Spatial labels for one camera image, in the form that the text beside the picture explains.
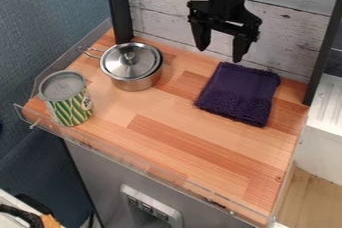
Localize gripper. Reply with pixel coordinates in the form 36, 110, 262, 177
185, 0, 264, 64

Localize green striped can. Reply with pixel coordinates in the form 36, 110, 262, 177
36, 69, 95, 128

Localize purple cloth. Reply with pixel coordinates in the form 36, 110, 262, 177
192, 61, 282, 129

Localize silver lid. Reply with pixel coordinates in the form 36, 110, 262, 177
101, 42, 162, 80

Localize silver pot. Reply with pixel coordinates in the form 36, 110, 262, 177
80, 42, 165, 92

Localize white cabinet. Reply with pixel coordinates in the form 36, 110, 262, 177
292, 73, 342, 187

